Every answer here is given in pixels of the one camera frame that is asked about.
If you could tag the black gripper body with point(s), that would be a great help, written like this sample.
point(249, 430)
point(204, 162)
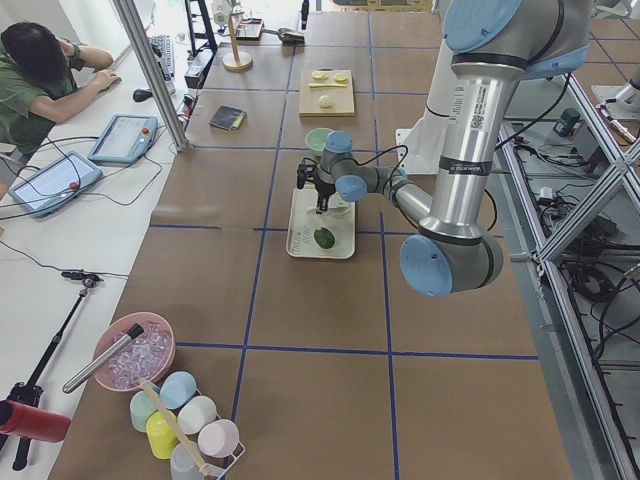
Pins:
point(325, 189)

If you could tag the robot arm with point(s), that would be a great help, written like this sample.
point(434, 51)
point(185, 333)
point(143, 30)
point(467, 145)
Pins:
point(495, 45)

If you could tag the light green bowl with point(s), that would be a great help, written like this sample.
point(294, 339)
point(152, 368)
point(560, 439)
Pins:
point(315, 140)

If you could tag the pink bowl with ice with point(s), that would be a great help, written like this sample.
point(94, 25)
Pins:
point(147, 357)

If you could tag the white bear tray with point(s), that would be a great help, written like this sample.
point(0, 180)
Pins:
point(304, 221)

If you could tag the bamboo cutting board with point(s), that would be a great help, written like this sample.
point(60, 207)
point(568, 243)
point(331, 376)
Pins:
point(326, 93)

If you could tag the yellow plastic knife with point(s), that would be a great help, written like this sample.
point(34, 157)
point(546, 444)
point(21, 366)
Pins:
point(317, 85)

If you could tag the yellow sponge cloth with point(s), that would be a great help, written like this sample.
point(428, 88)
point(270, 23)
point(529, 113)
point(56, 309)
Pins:
point(238, 121)

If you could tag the metal scoop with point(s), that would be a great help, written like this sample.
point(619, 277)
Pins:
point(287, 37)

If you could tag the wooden mug tree stand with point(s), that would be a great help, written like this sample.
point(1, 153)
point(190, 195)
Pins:
point(236, 61)

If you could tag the dark tray with glasses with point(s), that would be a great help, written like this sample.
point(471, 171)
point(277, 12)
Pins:
point(249, 29)

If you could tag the far teach pendant tablet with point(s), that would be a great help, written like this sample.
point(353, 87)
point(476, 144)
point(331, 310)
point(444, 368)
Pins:
point(125, 139)

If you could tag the teach pendant tablet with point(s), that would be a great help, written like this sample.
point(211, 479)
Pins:
point(125, 139)
point(55, 185)

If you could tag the black computer mouse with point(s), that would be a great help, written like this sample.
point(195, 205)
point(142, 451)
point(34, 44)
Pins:
point(141, 95)

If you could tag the black keyboard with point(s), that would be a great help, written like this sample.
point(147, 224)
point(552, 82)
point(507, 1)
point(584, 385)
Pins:
point(163, 48)

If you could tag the steel cylinder tool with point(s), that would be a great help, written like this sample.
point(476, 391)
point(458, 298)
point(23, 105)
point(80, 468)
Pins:
point(90, 369)

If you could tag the blue cup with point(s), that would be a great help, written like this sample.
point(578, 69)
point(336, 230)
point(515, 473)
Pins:
point(178, 388)

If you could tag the white cup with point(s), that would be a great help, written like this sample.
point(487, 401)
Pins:
point(196, 414)

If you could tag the pink cup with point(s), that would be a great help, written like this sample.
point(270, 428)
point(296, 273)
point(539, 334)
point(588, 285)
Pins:
point(219, 438)

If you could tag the near teach pendant tablet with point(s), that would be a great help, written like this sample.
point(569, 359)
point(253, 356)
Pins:
point(55, 185)

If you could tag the green cup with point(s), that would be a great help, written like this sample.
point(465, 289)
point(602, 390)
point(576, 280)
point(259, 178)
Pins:
point(141, 408)

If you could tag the yellow cup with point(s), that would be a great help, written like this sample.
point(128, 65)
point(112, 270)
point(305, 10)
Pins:
point(161, 438)

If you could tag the clear cup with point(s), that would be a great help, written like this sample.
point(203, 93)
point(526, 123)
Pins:
point(182, 465)

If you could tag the seated person green shirt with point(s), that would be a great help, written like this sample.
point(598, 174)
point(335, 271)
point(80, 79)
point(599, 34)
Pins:
point(46, 81)

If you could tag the black tripod stick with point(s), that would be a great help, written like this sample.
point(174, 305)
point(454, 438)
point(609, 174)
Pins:
point(30, 392)

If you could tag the red thermos bottle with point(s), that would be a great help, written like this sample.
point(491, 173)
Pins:
point(30, 422)

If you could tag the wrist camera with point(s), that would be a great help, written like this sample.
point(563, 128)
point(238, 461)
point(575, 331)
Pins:
point(306, 172)

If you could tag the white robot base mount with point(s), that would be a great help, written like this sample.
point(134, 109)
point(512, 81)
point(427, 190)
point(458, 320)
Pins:
point(424, 150)

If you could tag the aluminium frame post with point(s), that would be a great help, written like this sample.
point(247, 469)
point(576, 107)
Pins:
point(132, 24)

